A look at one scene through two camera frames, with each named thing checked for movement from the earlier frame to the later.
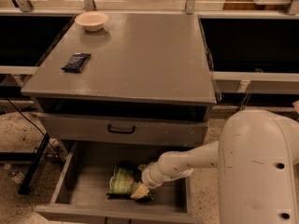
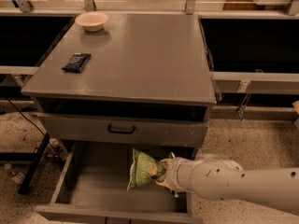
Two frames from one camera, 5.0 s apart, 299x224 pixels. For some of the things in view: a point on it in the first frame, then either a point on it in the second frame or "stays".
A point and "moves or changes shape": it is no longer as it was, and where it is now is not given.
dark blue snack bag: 76,63 stays
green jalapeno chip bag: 123,179 moves or changes shape
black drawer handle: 121,132 stays
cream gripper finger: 140,191 -> 163,181
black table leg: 28,175 stays
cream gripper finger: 143,167 -> 166,163
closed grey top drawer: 121,130 stays
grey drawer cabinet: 126,94 stays
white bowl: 92,21 stays
